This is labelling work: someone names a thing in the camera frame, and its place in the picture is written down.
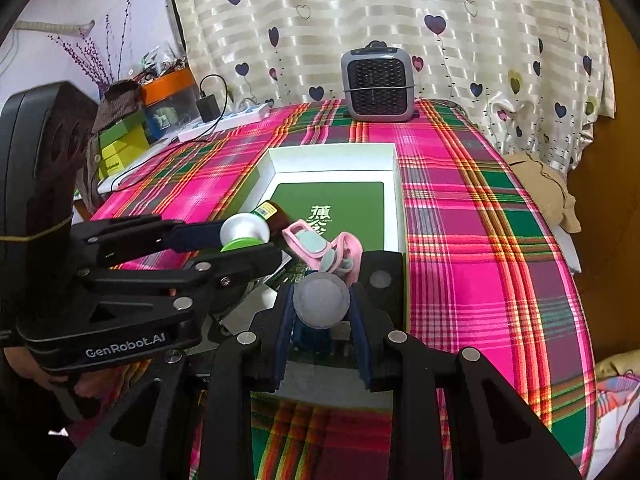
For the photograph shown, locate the white green spool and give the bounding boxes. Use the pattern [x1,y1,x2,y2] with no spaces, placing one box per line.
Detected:
[219,212,271,252]

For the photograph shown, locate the translucent white round lid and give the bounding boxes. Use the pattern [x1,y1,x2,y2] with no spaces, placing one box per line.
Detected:
[293,272,350,330]

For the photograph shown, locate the pink plastic clip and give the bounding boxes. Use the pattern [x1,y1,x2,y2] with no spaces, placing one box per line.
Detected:
[328,232,363,286]

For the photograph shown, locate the person's left hand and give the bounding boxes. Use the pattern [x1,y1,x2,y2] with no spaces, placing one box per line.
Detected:
[0,343,122,396]

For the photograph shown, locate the red-capped brown jar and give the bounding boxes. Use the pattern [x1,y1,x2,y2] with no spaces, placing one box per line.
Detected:
[250,200,292,242]

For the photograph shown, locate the yellow green cardboard box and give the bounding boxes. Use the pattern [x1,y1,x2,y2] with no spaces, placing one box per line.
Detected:
[98,110,150,180]

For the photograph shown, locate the pink contact lens case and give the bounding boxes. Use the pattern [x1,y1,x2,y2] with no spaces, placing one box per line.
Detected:
[282,220,334,273]

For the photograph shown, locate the brown cloth garment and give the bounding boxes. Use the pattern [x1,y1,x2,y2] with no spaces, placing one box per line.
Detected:
[76,79,142,214]

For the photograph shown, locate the white long flat board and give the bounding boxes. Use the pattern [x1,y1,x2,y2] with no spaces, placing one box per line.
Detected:
[71,134,202,196]

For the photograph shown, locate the orange-lidded storage bin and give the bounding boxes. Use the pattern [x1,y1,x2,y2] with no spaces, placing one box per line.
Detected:
[141,68,200,144]

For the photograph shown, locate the pink green plaid tablecloth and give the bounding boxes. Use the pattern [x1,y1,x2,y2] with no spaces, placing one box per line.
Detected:
[98,100,597,471]

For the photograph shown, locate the black power adapter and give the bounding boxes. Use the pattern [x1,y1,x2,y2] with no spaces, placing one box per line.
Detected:
[196,94,221,122]

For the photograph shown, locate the white power strip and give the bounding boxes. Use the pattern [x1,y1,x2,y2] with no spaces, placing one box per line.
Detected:
[175,104,271,142]

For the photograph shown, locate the black rectangular device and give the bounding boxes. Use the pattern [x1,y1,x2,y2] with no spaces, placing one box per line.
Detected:
[359,250,407,330]

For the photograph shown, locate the white green shallow box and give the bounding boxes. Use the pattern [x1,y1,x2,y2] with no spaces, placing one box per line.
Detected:
[221,143,407,410]

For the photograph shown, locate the purple dried flower branches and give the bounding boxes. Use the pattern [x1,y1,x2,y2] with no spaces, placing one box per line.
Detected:
[48,0,132,96]

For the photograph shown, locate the beige cushion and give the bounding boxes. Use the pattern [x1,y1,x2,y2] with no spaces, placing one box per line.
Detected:
[504,152,582,234]

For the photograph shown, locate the grey mini fan heater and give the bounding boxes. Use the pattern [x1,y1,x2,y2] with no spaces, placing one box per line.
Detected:
[341,40,416,122]

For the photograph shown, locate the wooden wardrobe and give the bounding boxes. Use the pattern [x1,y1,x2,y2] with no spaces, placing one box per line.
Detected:
[568,0,639,361]

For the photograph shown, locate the heart-patterned white curtain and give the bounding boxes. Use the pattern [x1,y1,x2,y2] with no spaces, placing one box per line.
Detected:
[175,0,616,172]

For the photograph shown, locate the black cable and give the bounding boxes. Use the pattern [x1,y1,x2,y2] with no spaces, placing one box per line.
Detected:
[106,72,231,194]

